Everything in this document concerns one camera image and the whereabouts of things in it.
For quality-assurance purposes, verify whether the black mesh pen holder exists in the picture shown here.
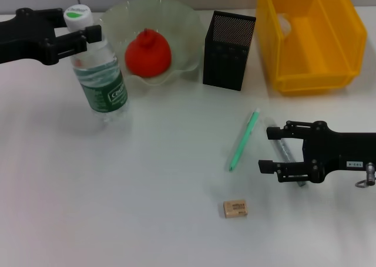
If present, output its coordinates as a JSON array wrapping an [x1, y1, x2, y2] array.
[[202, 10, 257, 92]]

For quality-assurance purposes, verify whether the right gripper cable with connectors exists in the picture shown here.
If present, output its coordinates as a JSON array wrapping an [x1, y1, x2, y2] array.
[[354, 163, 376, 188]]

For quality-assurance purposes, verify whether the clear water bottle green label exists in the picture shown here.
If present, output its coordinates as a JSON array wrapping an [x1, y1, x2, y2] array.
[[63, 4, 129, 126]]

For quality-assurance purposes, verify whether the translucent wavy glass fruit plate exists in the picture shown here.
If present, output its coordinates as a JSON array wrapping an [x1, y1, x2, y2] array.
[[99, 0, 206, 87]]

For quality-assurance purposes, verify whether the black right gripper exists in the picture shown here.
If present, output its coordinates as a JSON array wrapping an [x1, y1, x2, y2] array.
[[258, 120, 376, 184]]

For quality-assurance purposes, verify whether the red-orange toy orange fruit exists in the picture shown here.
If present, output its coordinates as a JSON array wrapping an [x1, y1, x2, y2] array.
[[125, 28, 173, 79]]

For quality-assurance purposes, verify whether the green and white pen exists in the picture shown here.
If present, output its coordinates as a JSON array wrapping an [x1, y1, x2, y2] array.
[[228, 108, 261, 173]]

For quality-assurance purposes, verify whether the yellow plastic storage bin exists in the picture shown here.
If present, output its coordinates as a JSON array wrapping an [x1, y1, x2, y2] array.
[[256, 0, 368, 97]]

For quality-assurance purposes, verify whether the beige rectangular eraser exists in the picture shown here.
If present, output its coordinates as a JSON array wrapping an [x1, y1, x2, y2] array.
[[222, 200, 249, 219]]

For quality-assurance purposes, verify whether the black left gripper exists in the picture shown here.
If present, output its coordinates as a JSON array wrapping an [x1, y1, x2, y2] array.
[[0, 8, 103, 66]]

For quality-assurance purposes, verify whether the grey glitter marker pen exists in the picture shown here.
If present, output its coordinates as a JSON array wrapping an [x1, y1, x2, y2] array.
[[263, 117, 308, 188]]

